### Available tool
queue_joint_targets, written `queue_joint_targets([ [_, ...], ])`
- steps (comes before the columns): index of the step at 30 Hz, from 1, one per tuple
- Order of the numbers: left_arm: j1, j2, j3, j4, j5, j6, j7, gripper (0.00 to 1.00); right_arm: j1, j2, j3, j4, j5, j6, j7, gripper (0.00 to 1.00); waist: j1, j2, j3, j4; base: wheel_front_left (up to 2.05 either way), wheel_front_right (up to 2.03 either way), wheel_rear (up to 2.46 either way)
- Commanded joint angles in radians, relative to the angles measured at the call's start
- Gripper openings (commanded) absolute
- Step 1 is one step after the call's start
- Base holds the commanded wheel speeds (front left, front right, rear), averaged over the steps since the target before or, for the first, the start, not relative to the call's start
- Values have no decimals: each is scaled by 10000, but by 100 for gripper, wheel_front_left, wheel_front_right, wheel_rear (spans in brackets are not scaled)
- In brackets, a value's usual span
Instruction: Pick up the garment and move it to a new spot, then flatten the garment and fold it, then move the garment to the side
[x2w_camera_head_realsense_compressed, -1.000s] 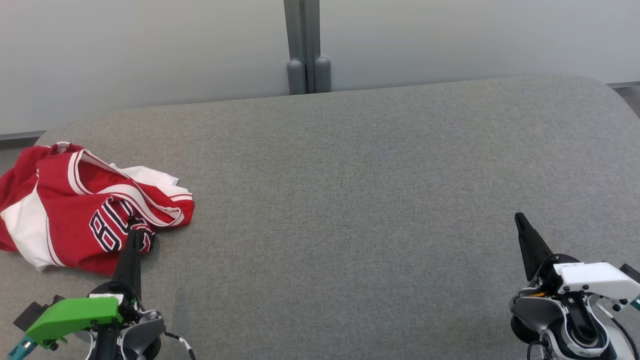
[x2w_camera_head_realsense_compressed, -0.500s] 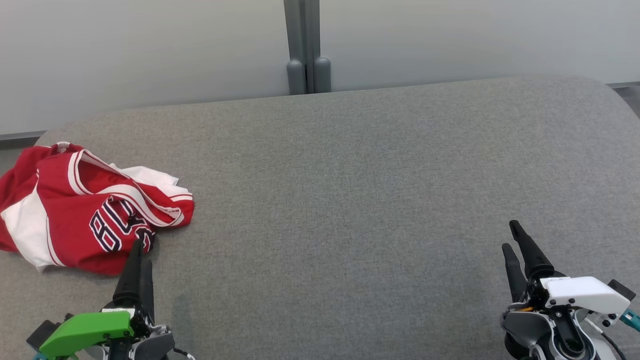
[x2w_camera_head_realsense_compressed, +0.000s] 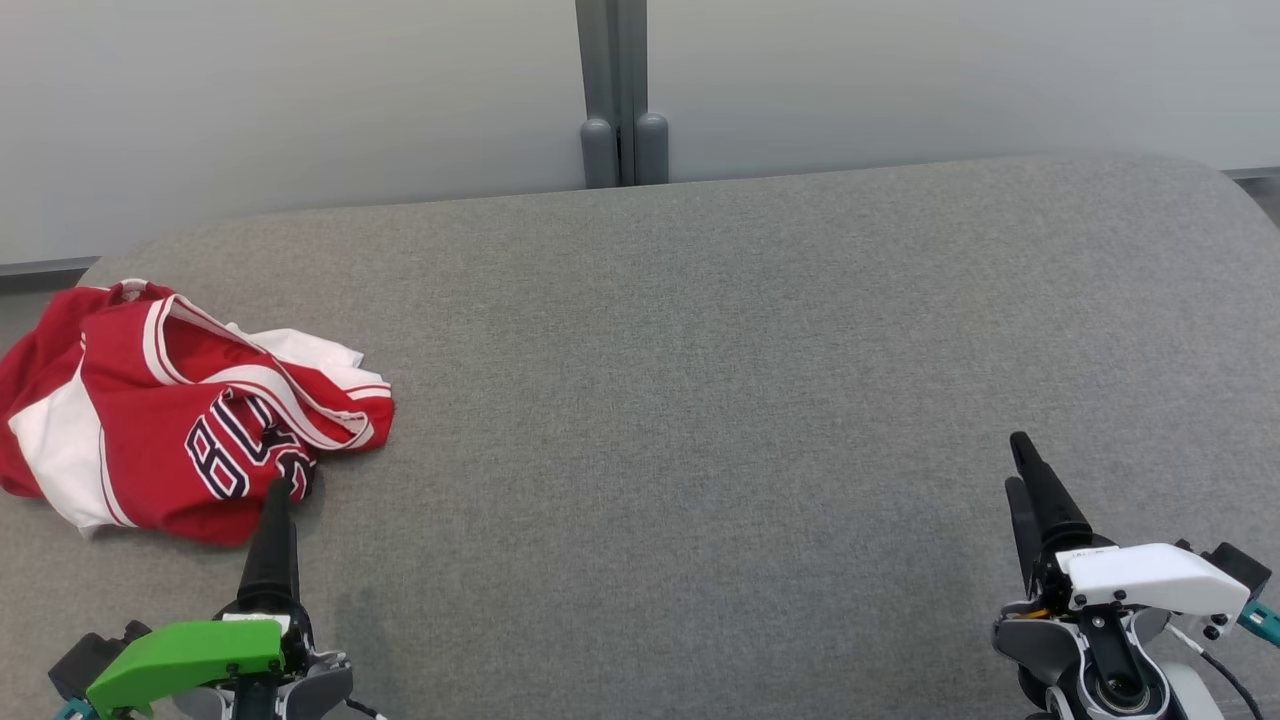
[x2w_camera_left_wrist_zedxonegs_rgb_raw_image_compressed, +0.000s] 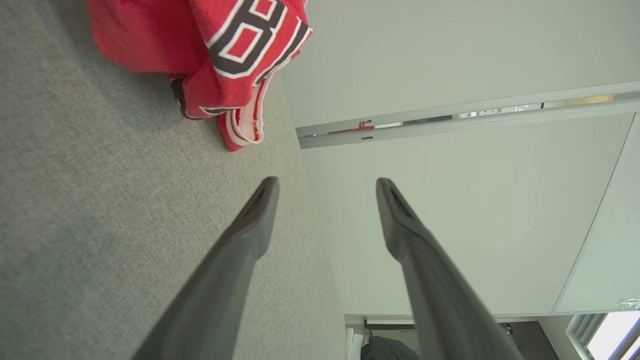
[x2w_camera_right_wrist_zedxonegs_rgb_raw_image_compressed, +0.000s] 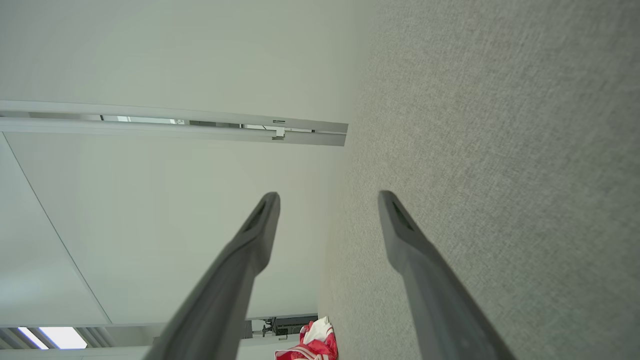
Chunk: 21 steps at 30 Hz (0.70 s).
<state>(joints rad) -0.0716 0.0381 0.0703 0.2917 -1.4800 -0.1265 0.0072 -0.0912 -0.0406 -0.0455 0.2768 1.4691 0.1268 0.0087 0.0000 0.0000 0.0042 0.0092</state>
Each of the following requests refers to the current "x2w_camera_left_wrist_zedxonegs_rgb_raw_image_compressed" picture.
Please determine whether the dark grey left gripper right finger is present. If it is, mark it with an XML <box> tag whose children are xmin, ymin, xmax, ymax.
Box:
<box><xmin>376</xmin><ymin>178</ymin><xmax>523</xmax><ymax>360</ymax></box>

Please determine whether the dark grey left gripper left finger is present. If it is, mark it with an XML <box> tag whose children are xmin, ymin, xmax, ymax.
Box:
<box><xmin>131</xmin><ymin>176</ymin><xmax>280</xmax><ymax>360</ymax></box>

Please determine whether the red basketball jersey black lettering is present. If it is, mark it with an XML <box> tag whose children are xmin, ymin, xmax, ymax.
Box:
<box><xmin>86</xmin><ymin>0</ymin><xmax>314</xmax><ymax>152</ymax></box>

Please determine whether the dark grey bundle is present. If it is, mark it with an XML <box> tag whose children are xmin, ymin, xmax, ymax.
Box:
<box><xmin>360</xmin><ymin>336</ymin><xmax>422</xmax><ymax>360</ymax></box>

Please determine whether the grey fabric sofa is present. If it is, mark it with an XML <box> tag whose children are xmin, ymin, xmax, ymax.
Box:
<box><xmin>0</xmin><ymin>0</ymin><xmax>347</xmax><ymax>360</ymax></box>

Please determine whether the grey wall rail strip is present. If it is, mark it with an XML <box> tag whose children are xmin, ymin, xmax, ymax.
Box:
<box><xmin>296</xmin><ymin>81</ymin><xmax>640</xmax><ymax>150</ymax></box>

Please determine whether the bright window with frame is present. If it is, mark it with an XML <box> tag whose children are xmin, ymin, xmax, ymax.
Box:
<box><xmin>566</xmin><ymin>310</ymin><xmax>640</xmax><ymax>360</ymax></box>

